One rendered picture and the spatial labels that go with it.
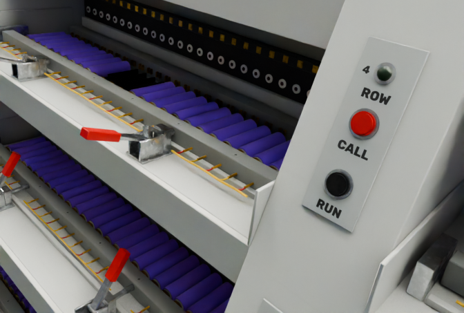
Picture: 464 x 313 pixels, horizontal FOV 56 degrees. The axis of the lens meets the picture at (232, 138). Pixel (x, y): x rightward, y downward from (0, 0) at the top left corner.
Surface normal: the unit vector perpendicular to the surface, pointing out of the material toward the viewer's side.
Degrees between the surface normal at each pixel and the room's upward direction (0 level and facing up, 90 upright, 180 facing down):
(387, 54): 90
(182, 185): 20
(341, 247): 90
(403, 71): 90
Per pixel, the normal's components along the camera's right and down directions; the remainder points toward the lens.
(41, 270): 0.11, -0.89
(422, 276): -0.68, 0.26
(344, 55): -0.61, -0.06
